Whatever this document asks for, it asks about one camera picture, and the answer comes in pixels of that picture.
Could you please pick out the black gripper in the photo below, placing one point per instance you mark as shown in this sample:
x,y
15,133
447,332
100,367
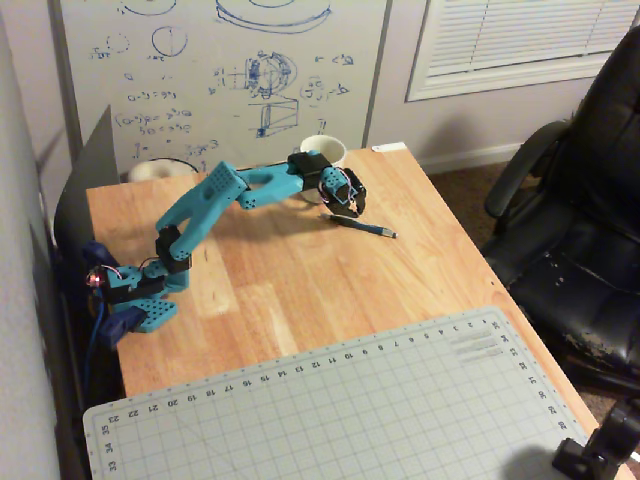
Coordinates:
x,y
356,196

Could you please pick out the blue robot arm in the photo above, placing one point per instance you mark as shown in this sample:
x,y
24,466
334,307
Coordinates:
x,y
200,215

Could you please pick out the dark blue pen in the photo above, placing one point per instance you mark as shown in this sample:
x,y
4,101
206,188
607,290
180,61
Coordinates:
x,y
365,227

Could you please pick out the cream ceramic mug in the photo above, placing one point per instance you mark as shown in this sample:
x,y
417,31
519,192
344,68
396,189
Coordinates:
x,y
330,149

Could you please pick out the small white tag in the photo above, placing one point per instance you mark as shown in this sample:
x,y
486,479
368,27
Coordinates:
x,y
389,146

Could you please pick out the white tape roll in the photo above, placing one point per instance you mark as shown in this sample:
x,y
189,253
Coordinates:
x,y
155,170

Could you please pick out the whiteboard with blue drawings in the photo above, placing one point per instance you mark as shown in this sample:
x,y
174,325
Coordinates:
x,y
210,60

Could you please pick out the grey gridded cutting mat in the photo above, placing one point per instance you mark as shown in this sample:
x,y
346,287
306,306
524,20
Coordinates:
x,y
325,415

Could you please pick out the black leather office chair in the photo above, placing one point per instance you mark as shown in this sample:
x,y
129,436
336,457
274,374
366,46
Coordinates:
x,y
590,225

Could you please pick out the white window blinds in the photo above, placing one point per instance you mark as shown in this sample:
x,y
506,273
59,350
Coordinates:
x,y
525,35

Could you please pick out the grey flat panel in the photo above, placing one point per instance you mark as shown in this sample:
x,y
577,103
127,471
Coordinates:
x,y
92,175

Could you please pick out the dark blue table clamp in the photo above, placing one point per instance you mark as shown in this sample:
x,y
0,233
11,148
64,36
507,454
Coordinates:
x,y
117,325

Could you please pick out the black camera stand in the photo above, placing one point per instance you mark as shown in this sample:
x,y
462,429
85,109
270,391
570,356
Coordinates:
x,y
600,445

